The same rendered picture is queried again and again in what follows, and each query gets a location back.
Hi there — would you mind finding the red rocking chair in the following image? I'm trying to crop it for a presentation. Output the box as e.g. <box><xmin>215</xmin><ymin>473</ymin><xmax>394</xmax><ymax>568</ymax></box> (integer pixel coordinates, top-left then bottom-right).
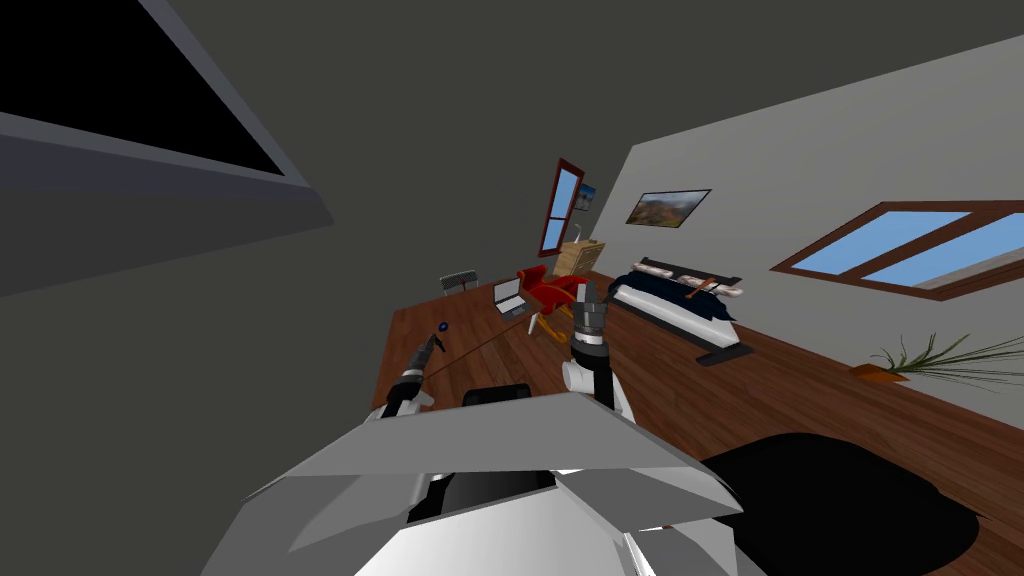
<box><xmin>515</xmin><ymin>265</ymin><xmax>595</xmax><ymax>337</ymax></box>

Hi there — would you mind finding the light wooden dresser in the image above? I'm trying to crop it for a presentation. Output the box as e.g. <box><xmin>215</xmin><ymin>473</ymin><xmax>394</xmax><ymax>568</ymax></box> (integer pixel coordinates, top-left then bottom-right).
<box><xmin>553</xmin><ymin>223</ymin><xmax>608</xmax><ymax>279</ymax></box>

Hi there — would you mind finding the grey open laptop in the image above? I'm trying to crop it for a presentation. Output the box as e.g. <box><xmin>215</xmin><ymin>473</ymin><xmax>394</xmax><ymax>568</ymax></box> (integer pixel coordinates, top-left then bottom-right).
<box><xmin>492</xmin><ymin>276</ymin><xmax>533</xmax><ymax>322</ymax></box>

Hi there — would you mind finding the dark blue bed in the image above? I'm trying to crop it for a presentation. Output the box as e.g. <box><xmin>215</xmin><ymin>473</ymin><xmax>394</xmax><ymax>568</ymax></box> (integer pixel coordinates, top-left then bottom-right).
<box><xmin>606</xmin><ymin>256</ymin><xmax>755</xmax><ymax>369</ymax></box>

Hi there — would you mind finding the red framed narrow window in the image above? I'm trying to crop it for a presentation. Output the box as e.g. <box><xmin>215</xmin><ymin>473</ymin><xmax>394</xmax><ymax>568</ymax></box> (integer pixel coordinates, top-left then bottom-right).
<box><xmin>538</xmin><ymin>157</ymin><xmax>586</xmax><ymax>260</ymax></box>

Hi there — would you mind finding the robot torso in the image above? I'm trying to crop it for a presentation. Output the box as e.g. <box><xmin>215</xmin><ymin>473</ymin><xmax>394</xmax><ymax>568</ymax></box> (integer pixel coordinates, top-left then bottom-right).
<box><xmin>199</xmin><ymin>383</ymin><xmax>747</xmax><ymax>576</ymax></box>

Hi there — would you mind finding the brown framed wide window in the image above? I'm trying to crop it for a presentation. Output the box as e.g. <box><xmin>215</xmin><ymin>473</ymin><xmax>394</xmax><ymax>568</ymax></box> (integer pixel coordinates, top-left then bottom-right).
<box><xmin>770</xmin><ymin>199</ymin><xmax>1024</xmax><ymax>303</ymax></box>

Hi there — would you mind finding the green potted plant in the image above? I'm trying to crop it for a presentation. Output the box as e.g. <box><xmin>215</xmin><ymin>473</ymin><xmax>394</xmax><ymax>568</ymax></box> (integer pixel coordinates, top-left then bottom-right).
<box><xmin>848</xmin><ymin>331</ymin><xmax>1024</xmax><ymax>394</ymax></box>

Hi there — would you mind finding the landscape wall picture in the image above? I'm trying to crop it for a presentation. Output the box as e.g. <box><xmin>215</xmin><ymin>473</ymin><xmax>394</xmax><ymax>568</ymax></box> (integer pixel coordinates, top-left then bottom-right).
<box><xmin>624</xmin><ymin>188</ymin><xmax>713</xmax><ymax>230</ymax></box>

